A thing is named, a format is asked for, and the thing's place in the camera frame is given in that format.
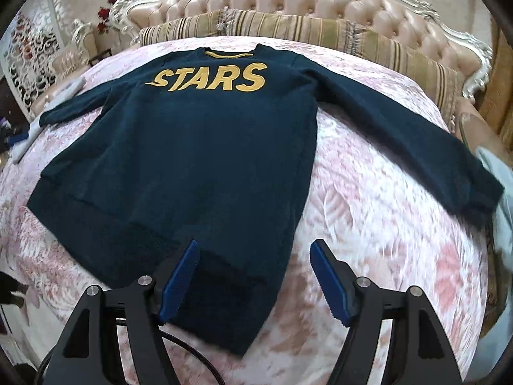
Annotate striped bolster pillow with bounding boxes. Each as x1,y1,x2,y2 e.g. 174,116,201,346
138,10,231,49
226,8,462,131

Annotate navy sweater with yellow print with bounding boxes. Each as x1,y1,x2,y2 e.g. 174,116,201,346
29,43,505,357

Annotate pink tufted armchair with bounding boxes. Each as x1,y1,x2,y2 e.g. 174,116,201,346
48,19,101,101

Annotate pink floral bedspread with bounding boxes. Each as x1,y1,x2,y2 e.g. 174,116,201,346
0,36,498,385

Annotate white ornate screen divider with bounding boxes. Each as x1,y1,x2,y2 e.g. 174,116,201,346
2,8,63,117

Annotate black cable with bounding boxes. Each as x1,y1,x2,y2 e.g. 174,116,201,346
158,327,227,385

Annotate red roses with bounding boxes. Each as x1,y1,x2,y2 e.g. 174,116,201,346
96,0,123,35

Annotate pale blue cloth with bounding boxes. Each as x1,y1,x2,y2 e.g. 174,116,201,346
475,146,513,373

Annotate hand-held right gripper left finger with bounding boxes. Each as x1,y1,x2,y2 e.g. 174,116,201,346
52,240,200,385

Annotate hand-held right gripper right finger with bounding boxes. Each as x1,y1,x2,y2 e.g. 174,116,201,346
310,239,461,385

